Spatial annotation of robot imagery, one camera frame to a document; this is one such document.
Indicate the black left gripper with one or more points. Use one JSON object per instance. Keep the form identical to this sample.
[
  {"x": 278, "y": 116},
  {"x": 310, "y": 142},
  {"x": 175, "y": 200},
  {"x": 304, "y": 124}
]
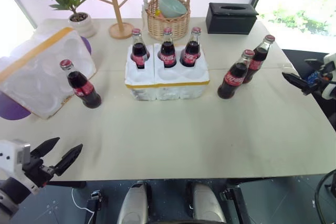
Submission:
[{"x": 35, "y": 169}]

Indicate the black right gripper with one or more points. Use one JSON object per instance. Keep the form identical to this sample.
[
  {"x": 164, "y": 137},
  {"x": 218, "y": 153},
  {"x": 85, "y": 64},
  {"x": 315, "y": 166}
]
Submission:
[{"x": 316, "y": 77}]

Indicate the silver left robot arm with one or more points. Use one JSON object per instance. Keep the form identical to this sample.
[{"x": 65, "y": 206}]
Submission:
[{"x": 10, "y": 195}]

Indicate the glass cola bottle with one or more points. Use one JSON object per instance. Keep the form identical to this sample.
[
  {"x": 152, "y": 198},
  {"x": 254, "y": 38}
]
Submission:
[
  {"x": 167, "y": 52},
  {"x": 84, "y": 87},
  {"x": 191, "y": 52},
  {"x": 139, "y": 51},
  {"x": 258, "y": 56},
  {"x": 232, "y": 79}
]

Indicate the white foam block yellow tape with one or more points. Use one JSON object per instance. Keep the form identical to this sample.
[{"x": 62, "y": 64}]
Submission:
[{"x": 39, "y": 77}]

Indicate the black tissue box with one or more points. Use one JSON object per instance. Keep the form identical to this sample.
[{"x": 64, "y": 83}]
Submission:
[{"x": 229, "y": 22}]

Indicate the white foam bottle crate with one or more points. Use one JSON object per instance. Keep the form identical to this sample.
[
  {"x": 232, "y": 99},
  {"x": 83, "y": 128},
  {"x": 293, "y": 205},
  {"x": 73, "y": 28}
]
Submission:
[{"x": 170, "y": 79}]

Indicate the purple round disc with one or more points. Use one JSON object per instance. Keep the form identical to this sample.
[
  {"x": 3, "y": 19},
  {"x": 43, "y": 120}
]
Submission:
[{"x": 10, "y": 110}]

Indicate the black table leg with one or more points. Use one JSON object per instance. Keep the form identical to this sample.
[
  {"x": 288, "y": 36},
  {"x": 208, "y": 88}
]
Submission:
[
  {"x": 97, "y": 205},
  {"x": 235, "y": 203}
]

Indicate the silver rounded shell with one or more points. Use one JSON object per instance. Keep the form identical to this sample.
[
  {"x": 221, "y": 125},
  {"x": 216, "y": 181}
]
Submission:
[
  {"x": 134, "y": 205},
  {"x": 207, "y": 205}
]

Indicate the green plant in white pot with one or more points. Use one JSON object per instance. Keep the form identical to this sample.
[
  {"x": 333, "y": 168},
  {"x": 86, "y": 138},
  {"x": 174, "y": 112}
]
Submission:
[{"x": 78, "y": 22}]

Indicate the wooden branch stand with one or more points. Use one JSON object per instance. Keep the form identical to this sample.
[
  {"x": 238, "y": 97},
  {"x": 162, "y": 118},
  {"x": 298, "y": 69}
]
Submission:
[{"x": 119, "y": 22}]

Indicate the pale green bowl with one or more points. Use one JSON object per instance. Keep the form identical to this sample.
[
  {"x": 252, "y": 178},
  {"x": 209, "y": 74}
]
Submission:
[{"x": 172, "y": 6}]

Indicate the small yellow item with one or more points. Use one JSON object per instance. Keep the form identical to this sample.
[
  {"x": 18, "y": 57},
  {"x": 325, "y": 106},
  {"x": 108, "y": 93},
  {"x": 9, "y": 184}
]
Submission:
[{"x": 158, "y": 13}]

